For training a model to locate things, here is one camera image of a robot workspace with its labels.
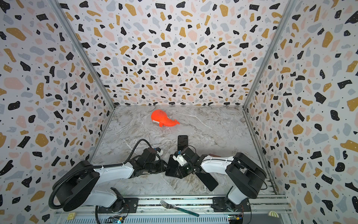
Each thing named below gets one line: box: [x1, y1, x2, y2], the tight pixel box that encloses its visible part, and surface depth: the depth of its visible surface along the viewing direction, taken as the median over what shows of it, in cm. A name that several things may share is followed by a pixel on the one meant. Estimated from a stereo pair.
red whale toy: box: [151, 109, 180, 127], surface depth 108 cm
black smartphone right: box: [195, 172, 219, 192], surface depth 85 cm
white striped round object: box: [268, 210, 280, 218], surface depth 73 cm
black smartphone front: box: [165, 154, 183, 179], surface depth 87 cm
